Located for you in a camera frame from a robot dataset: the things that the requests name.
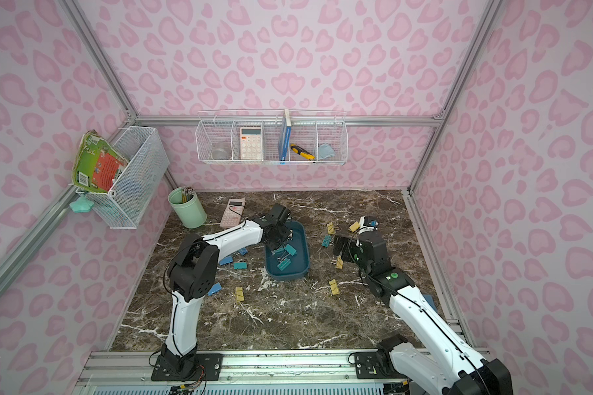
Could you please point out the white wire wall basket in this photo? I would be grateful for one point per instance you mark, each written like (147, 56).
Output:
(311, 128)

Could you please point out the mint star hook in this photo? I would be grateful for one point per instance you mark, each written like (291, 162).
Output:
(82, 204)

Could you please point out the blue book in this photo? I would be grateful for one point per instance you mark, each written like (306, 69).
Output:
(284, 137)

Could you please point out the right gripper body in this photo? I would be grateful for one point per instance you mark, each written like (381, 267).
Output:
(344, 244)

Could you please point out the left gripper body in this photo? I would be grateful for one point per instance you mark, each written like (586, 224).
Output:
(281, 237)

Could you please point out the clear tape roll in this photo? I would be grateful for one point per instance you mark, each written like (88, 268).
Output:
(221, 152)

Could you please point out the light blue cloth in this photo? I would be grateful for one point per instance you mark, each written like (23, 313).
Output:
(326, 152)

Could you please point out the pink calculator on table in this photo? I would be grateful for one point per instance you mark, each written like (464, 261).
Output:
(233, 213)

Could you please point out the white orange calculator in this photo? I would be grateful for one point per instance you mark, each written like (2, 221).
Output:
(251, 143)

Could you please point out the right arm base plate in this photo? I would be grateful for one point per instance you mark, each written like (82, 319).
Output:
(373, 365)

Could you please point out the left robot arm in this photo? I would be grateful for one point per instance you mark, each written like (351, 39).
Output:
(192, 272)

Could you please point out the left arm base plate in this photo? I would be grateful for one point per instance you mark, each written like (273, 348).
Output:
(206, 366)

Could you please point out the white mesh side basket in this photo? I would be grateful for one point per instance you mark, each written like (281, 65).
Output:
(124, 205)

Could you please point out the green red booklet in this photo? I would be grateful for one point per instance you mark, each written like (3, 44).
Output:
(98, 165)

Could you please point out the yellow binder clip mid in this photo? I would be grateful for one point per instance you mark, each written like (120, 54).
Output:
(339, 263)

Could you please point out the mint green pen cup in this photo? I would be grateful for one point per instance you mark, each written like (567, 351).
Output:
(185, 203)

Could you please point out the yellow black utility knife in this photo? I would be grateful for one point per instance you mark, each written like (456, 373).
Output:
(302, 152)

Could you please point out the yellow binder clip table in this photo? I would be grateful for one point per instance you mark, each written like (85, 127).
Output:
(334, 287)
(239, 294)

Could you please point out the teal binder clip table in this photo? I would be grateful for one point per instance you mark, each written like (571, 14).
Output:
(327, 241)

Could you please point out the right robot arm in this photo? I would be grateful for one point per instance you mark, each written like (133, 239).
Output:
(453, 367)

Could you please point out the teal plastic storage box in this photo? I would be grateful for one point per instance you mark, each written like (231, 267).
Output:
(292, 261)

